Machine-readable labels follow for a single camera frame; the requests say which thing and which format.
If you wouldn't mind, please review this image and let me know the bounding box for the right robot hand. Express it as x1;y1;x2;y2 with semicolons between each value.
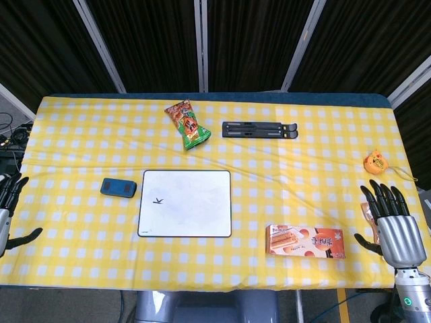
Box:
354;180;427;268

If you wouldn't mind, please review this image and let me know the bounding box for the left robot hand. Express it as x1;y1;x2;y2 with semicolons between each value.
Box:
0;173;44;258

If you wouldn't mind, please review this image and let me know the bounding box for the blue whiteboard eraser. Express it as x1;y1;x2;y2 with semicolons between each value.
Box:
100;178;137;197

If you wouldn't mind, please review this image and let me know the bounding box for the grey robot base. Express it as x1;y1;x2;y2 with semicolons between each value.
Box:
135;289;279;323

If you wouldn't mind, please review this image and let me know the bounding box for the small clear snack packet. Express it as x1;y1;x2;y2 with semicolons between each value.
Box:
360;202;381;244

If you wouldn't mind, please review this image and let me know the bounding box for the orange round toy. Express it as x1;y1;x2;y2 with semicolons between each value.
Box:
363;151;418;182

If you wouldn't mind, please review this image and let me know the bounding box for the orange biscuit box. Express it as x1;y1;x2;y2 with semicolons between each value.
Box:
265;224;346;260

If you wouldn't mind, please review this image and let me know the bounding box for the black folding stand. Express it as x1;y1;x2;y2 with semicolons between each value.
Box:
222;121;299;139

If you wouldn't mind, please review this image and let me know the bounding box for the white drawing board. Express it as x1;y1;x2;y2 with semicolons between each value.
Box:
137;169;233;238

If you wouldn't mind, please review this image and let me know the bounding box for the yellow checkered tablecloth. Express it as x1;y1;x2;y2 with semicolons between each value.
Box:
0;96;431;292

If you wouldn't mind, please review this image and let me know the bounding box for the green orange snack bag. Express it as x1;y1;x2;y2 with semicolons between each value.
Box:
164;98;212;151

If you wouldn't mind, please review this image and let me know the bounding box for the black cable bundle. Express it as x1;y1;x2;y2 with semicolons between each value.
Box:
0;112;34;162

